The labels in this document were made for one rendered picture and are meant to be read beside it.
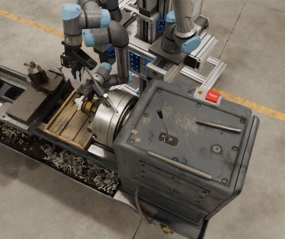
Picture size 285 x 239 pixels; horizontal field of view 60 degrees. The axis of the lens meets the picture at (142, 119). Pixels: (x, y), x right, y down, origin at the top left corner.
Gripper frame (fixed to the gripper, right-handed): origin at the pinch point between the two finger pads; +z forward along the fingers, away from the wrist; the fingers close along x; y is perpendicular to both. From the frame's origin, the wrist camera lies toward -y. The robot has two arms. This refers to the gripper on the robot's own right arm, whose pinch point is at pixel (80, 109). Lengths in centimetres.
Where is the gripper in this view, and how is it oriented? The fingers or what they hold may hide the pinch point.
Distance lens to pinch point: 146.0
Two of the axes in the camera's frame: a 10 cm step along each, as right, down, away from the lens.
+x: 0.1, -5.0, -8.7
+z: -4.3, 7.8, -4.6
